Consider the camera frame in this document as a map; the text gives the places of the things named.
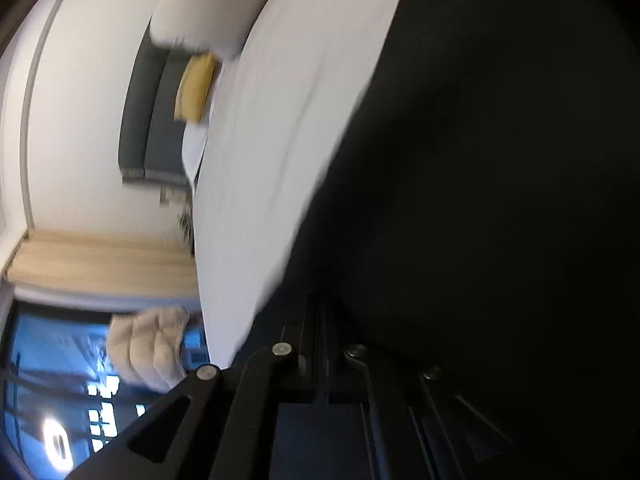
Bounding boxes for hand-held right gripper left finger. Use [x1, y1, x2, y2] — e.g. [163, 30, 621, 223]
[65, 299, 328, 480]

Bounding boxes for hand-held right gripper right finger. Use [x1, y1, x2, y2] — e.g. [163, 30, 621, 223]
[322, 302, 513, 480]

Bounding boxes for black pants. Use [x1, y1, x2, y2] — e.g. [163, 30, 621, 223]
[220, 0, 640, 441]

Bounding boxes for beige quilted cloth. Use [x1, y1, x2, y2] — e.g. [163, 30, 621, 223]
[106, 307, 194, 392]

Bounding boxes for wooden window ledge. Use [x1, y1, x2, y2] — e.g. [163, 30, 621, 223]
[4, 229, 201, 307]

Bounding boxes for glass window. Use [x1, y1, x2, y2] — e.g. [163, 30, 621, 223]
[0, 299, 213, 480]

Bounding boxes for white bed sheet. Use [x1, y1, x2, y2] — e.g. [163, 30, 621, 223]
[191, 0, 417, 368]

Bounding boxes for grey upholstered headboard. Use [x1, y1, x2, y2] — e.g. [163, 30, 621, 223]
[118, 24, 202, 186]

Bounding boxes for yellow pillow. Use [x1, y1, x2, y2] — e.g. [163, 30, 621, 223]
[173, 52, 221, 124]

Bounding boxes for white pillow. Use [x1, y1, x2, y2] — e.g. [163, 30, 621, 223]
[149, 0, 292, 61]

